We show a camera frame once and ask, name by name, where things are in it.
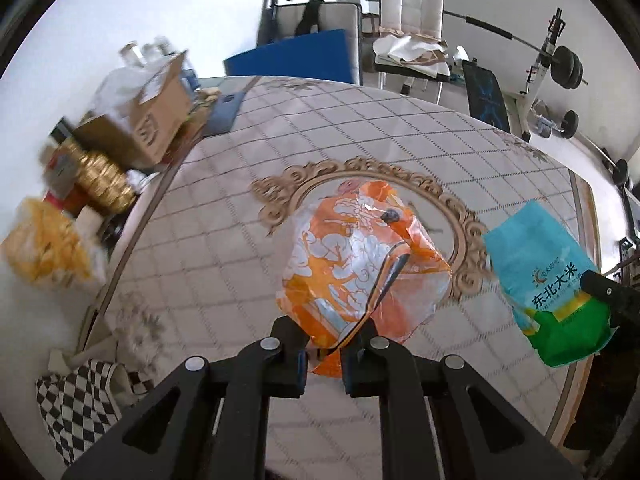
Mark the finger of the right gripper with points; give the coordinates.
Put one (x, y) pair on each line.
(623, 301)

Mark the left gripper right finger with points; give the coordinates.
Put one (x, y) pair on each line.
(441, 419)

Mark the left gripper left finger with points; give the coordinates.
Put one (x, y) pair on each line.
(205, 420)

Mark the blue green rice bag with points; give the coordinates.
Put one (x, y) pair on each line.
(539, 265)

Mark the orange plastic snack bag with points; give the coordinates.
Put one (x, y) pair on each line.
(359, 255)

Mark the checkered black white cloth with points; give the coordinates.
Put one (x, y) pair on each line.
(78, 407)

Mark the barbell weight rack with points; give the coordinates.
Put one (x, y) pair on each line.
(566, 70)

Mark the yellow snack bag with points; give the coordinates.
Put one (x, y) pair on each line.
(47, 249)

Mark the brown cardboard box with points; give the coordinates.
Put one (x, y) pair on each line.
(136, 112)

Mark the white padded chair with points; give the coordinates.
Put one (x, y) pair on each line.
(411, 43)

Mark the blue folder board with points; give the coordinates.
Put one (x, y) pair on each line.
(320, 55)

